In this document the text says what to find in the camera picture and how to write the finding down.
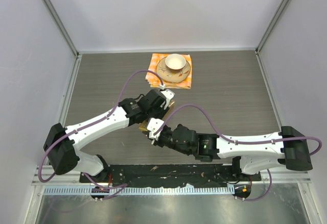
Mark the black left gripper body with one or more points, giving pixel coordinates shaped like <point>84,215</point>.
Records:
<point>159,113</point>

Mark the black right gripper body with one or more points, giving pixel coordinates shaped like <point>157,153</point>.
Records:
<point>165,139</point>

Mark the brown cardboard express box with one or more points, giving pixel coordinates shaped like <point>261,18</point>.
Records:
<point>142,125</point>

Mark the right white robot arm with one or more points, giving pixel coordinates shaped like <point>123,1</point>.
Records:
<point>249,154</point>

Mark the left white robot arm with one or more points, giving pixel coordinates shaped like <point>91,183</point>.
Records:
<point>63,145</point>

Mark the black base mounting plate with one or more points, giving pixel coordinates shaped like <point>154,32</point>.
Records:
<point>175,175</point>

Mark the beige floral saucer plate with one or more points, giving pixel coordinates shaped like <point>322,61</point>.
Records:
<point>173,76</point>

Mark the white ceramic tea cup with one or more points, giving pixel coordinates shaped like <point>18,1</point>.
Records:
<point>175,61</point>

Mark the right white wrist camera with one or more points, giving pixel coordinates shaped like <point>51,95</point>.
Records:
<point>154,127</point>

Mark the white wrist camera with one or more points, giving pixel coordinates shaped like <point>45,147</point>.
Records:
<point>169,95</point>
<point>154,127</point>

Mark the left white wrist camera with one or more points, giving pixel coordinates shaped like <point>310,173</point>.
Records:
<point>169,95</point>

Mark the slotted grey cable duct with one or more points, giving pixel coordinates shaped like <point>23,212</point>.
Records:
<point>95,191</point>

